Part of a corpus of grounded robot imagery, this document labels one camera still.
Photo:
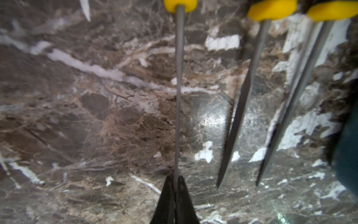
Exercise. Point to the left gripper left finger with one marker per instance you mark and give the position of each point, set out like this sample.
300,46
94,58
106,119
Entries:
165,210

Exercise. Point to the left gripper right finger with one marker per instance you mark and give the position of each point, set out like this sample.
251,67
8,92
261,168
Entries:
184,211

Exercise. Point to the teal plastic storage box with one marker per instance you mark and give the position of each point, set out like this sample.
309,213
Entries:
344,159

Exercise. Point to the yellow black file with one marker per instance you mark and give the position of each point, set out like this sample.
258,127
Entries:
326,12
179,8
264,12

